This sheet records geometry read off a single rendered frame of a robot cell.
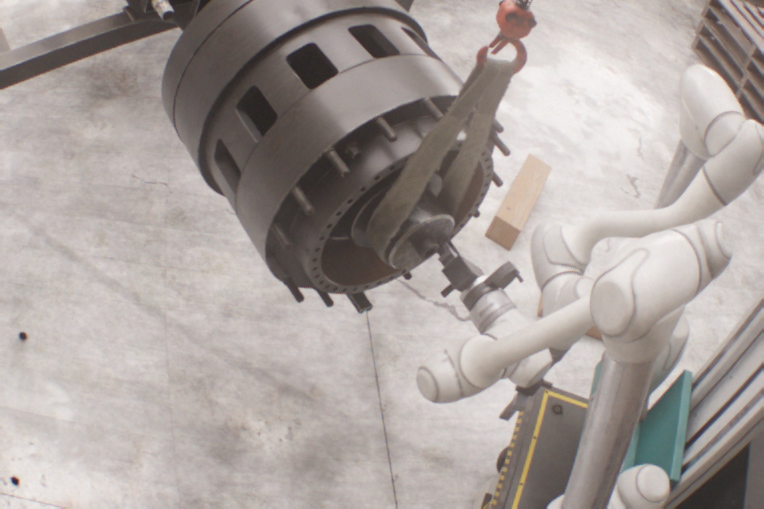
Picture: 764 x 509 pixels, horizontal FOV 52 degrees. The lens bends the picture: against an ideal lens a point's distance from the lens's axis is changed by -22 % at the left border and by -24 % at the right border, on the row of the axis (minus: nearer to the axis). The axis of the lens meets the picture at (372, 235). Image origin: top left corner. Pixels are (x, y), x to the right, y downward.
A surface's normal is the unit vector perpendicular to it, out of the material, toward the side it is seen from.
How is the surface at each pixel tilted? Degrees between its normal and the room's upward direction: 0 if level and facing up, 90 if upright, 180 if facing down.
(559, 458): 0
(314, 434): 0
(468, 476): 0
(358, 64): 17
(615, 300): 85
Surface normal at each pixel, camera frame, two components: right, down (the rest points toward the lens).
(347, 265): 0.46, -0.69
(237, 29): -0.38, -0.27
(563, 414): 0.30, -0.65
